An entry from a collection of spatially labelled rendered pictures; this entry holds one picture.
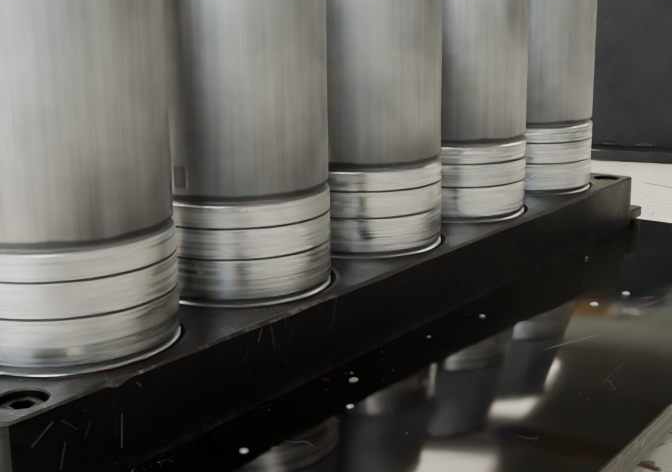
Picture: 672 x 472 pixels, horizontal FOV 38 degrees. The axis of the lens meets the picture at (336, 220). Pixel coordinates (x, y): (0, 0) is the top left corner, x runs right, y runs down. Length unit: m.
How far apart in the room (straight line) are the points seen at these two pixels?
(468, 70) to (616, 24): 0.21
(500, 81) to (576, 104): 0.03
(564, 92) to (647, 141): 0.18
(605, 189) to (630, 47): 0.17
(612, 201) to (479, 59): 0.05
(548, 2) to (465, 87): 0.03
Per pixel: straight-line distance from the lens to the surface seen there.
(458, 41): 0.16
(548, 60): 0.19
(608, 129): 0.37
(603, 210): 0.20
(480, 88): 0.16
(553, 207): 0.18
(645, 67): 0.37
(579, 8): 0.19
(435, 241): 0.15
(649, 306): 0.16
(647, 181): 0.32
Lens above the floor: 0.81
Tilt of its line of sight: 13 degrees down
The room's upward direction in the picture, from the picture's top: 1 degrees counter-clockwise
